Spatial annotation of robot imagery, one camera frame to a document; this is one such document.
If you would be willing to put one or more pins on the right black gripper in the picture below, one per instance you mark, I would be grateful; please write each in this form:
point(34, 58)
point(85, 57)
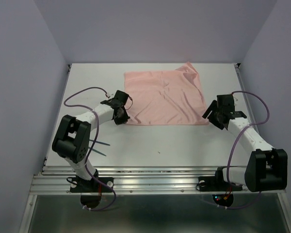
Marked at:
point(212, 107)

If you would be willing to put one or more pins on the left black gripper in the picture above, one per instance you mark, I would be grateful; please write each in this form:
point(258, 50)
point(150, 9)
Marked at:
point(123, 119)

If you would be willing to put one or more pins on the pink satin napkin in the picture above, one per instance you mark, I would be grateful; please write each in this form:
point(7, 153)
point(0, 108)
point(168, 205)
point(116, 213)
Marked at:
point(165, 97)

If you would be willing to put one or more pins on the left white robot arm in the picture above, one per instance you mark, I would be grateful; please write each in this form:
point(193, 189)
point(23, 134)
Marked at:
point(72, 137)

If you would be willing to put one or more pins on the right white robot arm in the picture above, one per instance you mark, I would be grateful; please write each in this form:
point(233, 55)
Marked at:
point(267, 167)

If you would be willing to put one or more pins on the teal plastic utensil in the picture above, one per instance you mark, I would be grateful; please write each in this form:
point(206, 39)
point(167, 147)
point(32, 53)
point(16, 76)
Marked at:
point(102, 143)

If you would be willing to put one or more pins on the teal plastic spoon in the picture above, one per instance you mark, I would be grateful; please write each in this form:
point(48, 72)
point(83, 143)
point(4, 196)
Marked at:
point(98, 152)

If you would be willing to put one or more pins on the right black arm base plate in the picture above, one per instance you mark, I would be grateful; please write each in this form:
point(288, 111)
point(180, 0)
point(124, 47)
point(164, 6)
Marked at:
point(211, 184)

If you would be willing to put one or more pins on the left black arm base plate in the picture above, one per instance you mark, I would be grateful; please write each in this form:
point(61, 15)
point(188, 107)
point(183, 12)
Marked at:
point(78, 185)

